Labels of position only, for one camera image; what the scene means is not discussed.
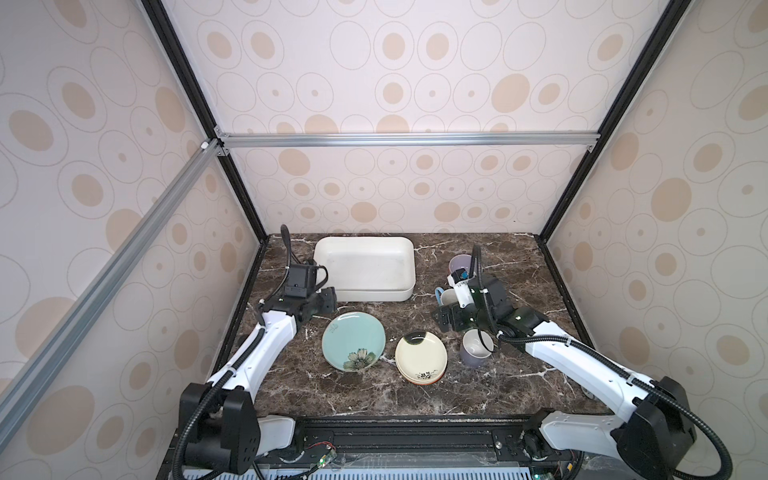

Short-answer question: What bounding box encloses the light blue mug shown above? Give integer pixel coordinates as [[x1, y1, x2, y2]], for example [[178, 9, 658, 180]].
[[435, 287, 458, 306]]

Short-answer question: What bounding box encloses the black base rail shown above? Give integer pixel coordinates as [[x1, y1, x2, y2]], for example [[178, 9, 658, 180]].
[[157, 416, 673, 480]]

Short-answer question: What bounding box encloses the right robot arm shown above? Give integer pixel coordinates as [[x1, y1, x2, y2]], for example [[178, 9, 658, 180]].
[[433, 245, 734, 479]]

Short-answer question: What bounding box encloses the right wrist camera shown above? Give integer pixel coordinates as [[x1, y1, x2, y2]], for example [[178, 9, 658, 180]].
[[447, 269, 474, 308]]

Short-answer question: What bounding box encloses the lavender bowl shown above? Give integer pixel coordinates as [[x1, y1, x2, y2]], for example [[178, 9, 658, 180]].
[[448, 254, 472, 278]]

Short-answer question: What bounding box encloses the white plastic bin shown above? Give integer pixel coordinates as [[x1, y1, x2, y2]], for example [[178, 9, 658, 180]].
[[313, 237, 416, 303]]

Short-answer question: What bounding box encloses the horizontal aluminium bar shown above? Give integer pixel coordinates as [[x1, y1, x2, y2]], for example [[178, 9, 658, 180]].
[[218, 130, 600, 148]]

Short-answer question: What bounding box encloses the cream plate with dark rim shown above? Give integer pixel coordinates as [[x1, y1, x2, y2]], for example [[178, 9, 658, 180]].
[[395, 331, 448, 385]]

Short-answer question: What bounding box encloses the purple grey mug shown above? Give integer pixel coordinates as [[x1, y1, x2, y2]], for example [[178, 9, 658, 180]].
[[460, 328, 495, 368]]

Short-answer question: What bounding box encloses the teal flower plate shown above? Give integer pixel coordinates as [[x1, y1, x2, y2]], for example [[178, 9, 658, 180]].
[[322, 312, 386, 372]]

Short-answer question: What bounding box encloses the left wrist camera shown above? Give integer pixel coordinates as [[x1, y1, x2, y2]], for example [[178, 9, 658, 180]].
[[283, 264, 318, 299]]

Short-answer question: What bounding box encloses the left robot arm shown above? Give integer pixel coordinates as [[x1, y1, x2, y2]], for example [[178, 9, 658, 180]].
[[170, 224, 337, 479]]

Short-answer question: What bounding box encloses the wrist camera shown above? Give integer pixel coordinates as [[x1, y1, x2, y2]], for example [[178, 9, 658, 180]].
[[447, 269, 474, 308], [283, 264, 318, 299]]

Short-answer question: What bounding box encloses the diagonal aluminium bar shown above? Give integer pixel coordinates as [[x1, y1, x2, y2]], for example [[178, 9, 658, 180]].
[[1, 138, 222, 449]]

